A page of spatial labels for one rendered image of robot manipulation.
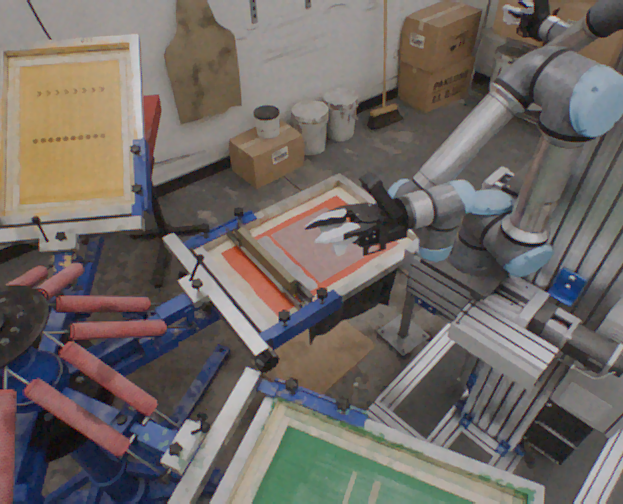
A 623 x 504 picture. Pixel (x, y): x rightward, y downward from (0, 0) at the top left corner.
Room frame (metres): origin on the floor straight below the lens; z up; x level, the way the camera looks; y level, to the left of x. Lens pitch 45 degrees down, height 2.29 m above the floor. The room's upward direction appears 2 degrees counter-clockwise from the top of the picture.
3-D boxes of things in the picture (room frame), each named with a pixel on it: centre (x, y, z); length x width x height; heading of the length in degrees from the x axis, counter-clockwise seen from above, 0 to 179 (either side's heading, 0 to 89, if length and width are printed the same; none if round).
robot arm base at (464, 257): (1.00, -0.50, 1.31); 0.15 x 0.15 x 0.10
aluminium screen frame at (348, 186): (1.37, -0.02, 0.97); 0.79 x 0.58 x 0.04; 126
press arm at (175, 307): (1.04, 0.44, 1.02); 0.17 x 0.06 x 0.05; 126
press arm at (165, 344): (1.12, 0.34, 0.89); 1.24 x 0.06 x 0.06; 126
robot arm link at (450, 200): (0.78, -0.30, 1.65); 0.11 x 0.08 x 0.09; 110
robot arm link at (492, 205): (0.99, -0.51, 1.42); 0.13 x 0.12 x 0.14; 20
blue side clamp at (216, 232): (1.46, 0.34, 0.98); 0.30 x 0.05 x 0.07; 126
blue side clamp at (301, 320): (1.00, 0.02, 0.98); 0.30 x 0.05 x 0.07; 126
